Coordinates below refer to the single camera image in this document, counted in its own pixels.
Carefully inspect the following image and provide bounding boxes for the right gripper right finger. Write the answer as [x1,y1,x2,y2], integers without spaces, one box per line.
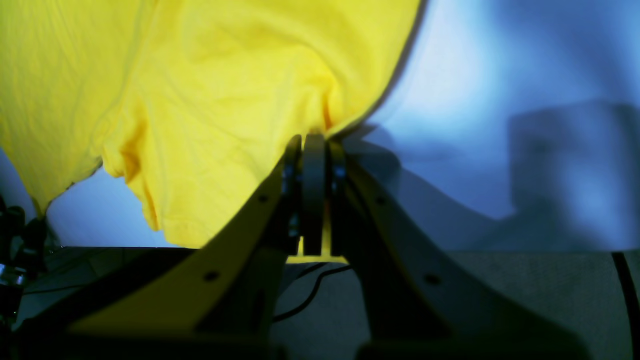
[327,141,586,351]

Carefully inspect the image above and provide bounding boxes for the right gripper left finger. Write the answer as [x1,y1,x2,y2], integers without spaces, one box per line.
[69,135,303,338]

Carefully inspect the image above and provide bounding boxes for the yellow T-shirt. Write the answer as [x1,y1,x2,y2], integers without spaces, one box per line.
[1,0,423,249]

